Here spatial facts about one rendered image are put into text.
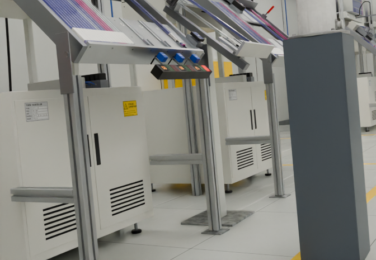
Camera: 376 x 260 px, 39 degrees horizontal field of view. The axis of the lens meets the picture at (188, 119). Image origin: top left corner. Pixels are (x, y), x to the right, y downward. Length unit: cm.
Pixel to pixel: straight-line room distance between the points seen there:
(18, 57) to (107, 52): 241
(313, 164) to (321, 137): 9
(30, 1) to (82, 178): 55
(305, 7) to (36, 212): 107
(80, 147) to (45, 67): 268
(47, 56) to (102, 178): 227
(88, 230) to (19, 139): 40
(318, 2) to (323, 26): 7
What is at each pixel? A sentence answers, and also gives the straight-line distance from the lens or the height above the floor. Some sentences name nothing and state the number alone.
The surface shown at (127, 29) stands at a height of 80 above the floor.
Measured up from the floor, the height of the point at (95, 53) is 70.
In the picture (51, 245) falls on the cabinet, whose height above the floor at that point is 10.
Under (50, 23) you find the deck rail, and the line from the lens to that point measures 161.
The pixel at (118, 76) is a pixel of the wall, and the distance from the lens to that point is 480.
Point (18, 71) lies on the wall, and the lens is 398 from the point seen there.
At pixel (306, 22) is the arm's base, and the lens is 168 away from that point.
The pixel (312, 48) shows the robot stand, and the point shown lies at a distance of 164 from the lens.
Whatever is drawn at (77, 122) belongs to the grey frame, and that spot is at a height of 51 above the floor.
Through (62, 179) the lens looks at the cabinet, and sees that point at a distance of 188.
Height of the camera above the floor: 54
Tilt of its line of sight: 2 degrees down
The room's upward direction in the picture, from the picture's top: 5 degrees counter-clockwise
